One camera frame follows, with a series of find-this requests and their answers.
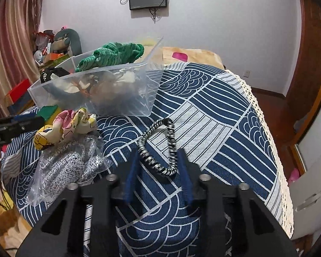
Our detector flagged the red box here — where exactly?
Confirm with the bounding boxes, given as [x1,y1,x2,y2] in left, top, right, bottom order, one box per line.
[5,79,30,103]

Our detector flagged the white cabinet door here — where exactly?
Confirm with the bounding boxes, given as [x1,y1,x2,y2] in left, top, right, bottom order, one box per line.
[287,136,321,249]

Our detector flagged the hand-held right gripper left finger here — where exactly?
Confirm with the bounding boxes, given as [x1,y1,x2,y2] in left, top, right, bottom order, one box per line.
[16,152,143,257]

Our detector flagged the small green cloth piece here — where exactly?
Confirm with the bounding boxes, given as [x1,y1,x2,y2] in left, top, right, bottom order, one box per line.
[39,105,59,121]

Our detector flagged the striped pink curtain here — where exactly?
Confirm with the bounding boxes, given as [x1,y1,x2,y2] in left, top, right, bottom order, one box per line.
[0,0,45,118]

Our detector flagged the clear plastic storage bin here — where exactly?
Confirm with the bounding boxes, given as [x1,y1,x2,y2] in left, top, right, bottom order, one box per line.
[27,36,164,117]

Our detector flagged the black white braided rope bracelet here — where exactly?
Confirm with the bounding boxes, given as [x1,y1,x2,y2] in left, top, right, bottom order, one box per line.
[137,118,177,177]

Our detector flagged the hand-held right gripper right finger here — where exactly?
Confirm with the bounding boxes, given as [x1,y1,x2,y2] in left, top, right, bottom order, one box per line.
[177,148,298,257]

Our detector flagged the yellow pink printed fabric scrunchie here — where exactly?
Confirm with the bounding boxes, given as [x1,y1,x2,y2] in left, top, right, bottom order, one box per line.
[34,108,98,150]

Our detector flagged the blue white patterned bed cover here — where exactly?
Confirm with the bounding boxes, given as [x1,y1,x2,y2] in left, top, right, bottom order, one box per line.
[1,62,287,257]

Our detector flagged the grey knit item in bag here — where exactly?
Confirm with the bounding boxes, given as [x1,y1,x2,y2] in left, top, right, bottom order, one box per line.
[26,135,113,205]

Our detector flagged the green knitted cloth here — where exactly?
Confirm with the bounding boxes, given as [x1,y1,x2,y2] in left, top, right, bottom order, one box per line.
[75,42,145,73]

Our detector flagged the brown wooden door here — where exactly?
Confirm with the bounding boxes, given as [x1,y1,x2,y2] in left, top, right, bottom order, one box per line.
[279,0,321,150]

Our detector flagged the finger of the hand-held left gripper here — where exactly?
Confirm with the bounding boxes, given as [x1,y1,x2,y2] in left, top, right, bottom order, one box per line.
[0,115,45,137]

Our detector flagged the black strap with white print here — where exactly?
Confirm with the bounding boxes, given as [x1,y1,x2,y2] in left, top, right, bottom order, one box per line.
[40,68,70,83]

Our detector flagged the yellow blanket with pink patch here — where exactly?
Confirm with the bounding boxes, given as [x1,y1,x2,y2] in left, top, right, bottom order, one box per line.
[163,47,226,69]

